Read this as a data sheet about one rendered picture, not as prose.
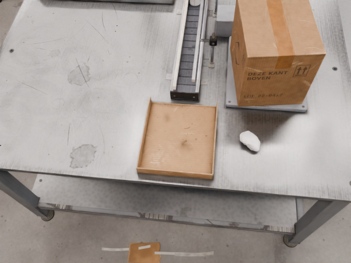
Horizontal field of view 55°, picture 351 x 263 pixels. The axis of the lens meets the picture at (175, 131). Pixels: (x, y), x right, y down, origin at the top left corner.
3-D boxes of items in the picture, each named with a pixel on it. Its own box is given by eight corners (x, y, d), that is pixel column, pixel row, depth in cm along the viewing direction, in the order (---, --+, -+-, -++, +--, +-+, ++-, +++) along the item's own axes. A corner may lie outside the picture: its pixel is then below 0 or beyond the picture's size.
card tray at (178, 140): (150, 102, 132) (149, 96, 129) (217, 106, 130) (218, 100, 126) (137, 172, 117) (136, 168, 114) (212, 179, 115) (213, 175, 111)
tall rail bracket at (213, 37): (198, 59, 142) (198, 29, 128) (215, 60, 142) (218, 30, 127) (197, 64, 141) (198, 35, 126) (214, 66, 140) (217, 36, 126)
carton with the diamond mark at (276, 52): (229, 47, 142) (236, -8, 119) (287, 45, 141) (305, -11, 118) (237, 107, 127) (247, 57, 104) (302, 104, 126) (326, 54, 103)
